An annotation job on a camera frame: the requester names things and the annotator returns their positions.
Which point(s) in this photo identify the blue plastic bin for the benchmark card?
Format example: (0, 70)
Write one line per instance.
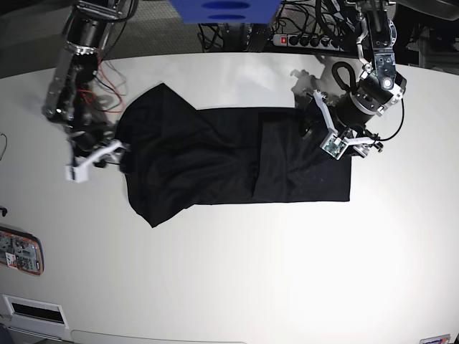
(226, 11)

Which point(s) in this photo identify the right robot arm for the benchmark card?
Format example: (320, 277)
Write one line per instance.
(71, 101)

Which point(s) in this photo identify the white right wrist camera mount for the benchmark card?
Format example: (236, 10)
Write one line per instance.
(78, 168)

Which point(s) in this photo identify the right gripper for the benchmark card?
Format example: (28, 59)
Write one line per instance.
(85, 139)

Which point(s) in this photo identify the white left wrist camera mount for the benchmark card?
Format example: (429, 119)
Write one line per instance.
(344, 139)

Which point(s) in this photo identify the white table cable slot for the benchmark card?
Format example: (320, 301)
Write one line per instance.
(35, 310)

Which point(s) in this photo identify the white power strip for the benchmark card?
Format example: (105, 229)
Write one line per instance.
(314, 42)

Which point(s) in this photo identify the black T-shirt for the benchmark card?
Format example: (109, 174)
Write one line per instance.
(182, 156)

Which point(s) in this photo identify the orange clear screw box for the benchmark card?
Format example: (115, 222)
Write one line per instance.
(21, 251)

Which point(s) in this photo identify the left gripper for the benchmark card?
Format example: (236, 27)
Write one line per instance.
(350, 112)

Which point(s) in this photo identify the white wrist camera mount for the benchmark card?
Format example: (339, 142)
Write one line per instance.
(78, 168)
(344, 139)

